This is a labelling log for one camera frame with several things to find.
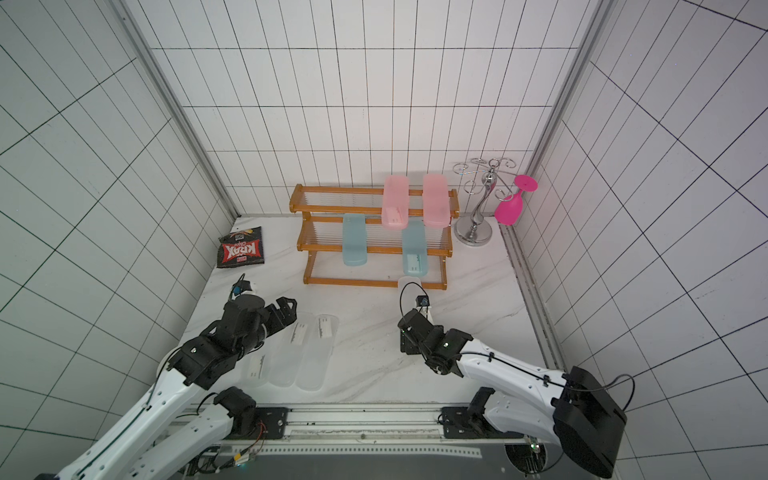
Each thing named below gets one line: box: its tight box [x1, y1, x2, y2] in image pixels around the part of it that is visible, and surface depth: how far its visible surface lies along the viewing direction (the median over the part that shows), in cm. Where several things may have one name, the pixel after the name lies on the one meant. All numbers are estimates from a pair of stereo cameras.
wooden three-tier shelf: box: [289, 184, 460, 290], surface depth 89 cm
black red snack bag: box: [217, 226, 265, 268], surface depth 109 cm
